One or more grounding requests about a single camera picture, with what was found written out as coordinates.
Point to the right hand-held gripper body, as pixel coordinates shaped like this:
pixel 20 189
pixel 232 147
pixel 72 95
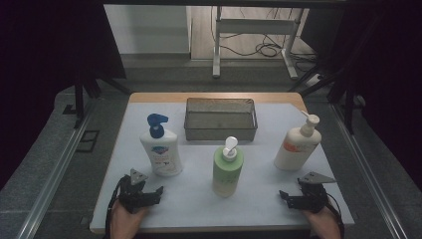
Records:
pixel 315 195

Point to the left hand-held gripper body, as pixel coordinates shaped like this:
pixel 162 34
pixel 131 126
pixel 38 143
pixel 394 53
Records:
pixel 132 195

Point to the white bottle with blue pump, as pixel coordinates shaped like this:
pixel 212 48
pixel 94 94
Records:
pixel 162 152

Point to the cream bottle with orange label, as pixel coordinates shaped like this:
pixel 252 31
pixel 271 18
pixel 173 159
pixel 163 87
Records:
pixel 297 149

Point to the green bottle with white pump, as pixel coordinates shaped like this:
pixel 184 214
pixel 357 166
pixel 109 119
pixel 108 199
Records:
pixel 227 172

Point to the grey metal mesh basket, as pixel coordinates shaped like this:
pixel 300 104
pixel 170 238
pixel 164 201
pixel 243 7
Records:
pixel 220 119

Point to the person's left hand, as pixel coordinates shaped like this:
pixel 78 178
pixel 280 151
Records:
pixel 124 222

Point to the person's right hand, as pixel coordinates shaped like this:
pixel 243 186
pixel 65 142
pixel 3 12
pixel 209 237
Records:
pixel 325 225

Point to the black metal stand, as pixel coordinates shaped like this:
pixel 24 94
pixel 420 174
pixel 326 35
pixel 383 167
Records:
pixel 348 106
pixel 79 99

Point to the white power strip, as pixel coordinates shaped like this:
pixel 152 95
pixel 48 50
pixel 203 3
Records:
pixel 314 80

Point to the dark curtain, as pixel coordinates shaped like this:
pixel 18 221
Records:
pixel 388 66
pixel 43 66

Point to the aluminium floor rail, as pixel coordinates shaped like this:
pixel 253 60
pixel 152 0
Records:
pixel 53 179
pixel 365 172

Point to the white metal desk frame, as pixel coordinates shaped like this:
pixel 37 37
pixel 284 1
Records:
pixel 255 26

